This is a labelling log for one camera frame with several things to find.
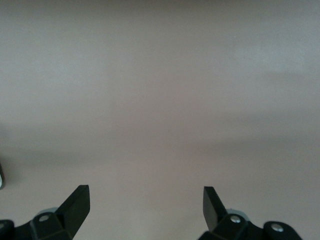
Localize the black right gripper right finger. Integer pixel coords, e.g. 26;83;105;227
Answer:
198;186;304;240

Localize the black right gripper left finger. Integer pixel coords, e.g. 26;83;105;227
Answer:
0;184;91;240

